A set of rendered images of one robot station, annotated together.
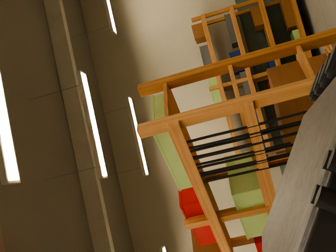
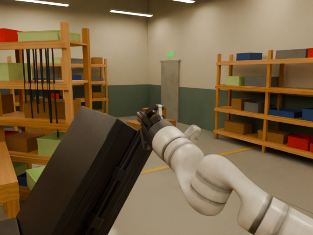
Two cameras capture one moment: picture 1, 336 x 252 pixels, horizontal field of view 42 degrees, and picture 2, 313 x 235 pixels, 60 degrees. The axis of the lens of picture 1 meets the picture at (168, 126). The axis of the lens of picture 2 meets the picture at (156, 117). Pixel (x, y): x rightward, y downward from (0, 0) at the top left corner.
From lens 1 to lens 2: 0.66 m
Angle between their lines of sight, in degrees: 31
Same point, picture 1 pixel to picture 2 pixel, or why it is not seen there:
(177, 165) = (36, 36)
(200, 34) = (96, 61)
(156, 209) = not seen: outside the picture
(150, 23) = (109, 33)
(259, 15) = (98, 97)
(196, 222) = not seen: outside the picture
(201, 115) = (66, 61)
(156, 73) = (78, 27)
